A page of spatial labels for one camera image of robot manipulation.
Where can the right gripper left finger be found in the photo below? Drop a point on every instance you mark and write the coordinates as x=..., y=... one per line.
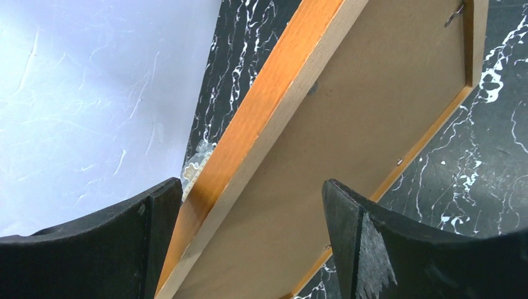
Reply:
x=116, y=252

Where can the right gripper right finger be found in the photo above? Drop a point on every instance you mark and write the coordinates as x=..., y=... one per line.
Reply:
x=379, y=253

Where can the wooden picture frame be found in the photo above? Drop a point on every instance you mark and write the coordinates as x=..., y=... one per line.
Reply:
x=255, y=136

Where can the brown backing board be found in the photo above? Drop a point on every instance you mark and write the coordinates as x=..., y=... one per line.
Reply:
x=350, y=144

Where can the small plastic bag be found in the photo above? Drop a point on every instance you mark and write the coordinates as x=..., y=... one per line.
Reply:
x=194, y=166

